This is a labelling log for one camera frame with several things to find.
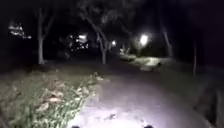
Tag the leaning tree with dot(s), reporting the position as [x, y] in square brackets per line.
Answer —
[103, 53]

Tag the lit building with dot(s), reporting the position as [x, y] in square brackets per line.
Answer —
[18, 31]
[80, 41]

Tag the bright street lamp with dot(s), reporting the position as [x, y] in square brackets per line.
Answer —
[144, 40]

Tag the grey paved path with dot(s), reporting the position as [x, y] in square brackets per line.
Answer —
[133, 100]

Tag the robot's own part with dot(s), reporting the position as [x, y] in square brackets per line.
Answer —
[75, 127]
[148, 127]

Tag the forked pale tree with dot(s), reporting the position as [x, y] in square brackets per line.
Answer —
[40, 50]

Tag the grass with fallen leaves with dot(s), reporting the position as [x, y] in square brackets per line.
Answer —
[40, 96]

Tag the thin tree trunk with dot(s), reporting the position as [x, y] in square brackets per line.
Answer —
[194, 61]

